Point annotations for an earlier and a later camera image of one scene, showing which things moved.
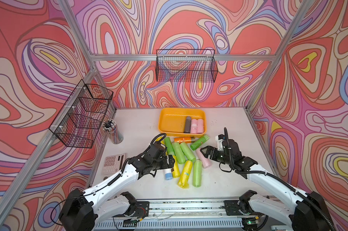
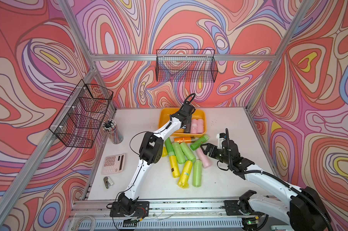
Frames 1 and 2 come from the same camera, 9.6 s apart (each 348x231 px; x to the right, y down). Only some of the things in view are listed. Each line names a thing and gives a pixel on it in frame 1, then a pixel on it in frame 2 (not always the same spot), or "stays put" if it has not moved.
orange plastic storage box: x=171 y=121 stays put
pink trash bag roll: x=193 y=126 stays put
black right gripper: x=213 y=152 stays put
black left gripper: x=166 y=164 -> x=190 y=117
